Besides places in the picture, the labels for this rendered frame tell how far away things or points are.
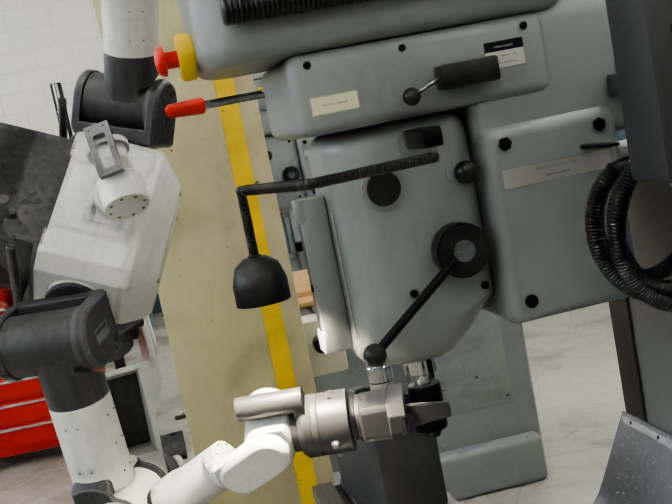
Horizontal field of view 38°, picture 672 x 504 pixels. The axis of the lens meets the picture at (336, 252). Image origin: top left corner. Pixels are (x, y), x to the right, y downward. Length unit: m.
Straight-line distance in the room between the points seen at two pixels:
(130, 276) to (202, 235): 1.56
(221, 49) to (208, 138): 1.84
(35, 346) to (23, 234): 0.17
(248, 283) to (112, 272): 0.29
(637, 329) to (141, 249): 0.77
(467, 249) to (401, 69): 0.24
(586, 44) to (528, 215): 0.23
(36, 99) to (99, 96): 8.69
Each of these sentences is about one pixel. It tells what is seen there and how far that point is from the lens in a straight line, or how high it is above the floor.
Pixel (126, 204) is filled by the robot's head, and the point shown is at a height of 1.58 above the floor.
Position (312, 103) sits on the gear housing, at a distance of 1.18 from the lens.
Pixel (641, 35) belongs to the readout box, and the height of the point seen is 1.67.
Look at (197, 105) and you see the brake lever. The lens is 1.37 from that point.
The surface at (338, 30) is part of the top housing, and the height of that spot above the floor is 1.75.
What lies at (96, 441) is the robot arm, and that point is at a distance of 1.46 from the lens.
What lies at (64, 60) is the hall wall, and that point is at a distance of 10.34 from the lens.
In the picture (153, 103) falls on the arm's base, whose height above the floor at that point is 1.73.
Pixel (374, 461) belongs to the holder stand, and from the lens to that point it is 1.76.
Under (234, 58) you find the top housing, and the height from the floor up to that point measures 1.74.
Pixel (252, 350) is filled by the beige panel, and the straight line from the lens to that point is 3.08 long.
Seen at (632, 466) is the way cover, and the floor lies 1.02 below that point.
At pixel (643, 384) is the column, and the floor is 1.15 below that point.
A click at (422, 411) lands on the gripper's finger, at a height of 1.23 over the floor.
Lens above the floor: 1.65
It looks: 8 degrees down
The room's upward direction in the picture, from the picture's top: 11 degrees counter-clockwise
